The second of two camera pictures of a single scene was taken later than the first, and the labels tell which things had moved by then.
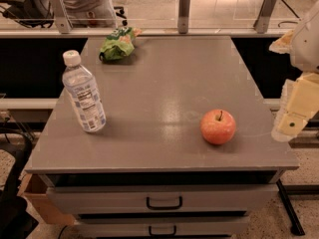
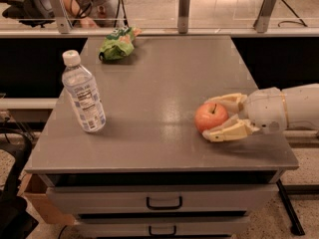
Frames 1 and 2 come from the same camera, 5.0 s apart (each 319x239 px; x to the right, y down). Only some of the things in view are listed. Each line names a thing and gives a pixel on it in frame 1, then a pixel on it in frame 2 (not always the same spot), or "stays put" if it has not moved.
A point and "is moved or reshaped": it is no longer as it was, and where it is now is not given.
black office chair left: [33, 11] stays put
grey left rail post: [62, 19] stays put
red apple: [217, 126] is moved or reshaped
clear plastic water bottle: [81, 85] stays put
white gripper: [307, 47] → [265, 111]
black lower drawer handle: [162, 234] stays put
